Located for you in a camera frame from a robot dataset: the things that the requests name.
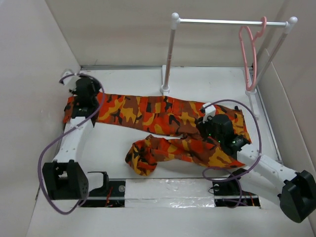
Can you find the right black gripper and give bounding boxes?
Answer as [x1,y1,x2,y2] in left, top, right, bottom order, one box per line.
[196,114,223,143]

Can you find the orange camouflage trousers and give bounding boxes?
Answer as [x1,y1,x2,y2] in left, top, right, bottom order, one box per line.
[62,93,252,176]

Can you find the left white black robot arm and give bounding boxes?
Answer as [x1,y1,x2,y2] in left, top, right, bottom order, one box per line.
[42,75,110,200]

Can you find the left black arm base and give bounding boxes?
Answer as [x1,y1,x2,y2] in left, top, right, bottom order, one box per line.
[79,172,126,208]

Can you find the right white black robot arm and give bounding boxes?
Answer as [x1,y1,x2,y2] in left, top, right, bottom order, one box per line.
[197,115,316,223]

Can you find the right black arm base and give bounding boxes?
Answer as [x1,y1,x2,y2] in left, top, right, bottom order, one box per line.
[208,180,260,208]

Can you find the pink plastic clothes hanger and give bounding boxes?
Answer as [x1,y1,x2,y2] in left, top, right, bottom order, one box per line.
[238,16,268,91]

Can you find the white metal clothes rack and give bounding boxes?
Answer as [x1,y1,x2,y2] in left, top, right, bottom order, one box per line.
[158,12,298,121]

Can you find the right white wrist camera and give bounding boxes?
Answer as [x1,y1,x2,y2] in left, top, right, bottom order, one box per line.
[200,102,216,123]

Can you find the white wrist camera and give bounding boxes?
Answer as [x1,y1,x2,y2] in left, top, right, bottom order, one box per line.
[59,70,77,91]
[200,102,216,123]

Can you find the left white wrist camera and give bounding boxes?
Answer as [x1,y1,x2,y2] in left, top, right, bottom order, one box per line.
[59,70,77,91]

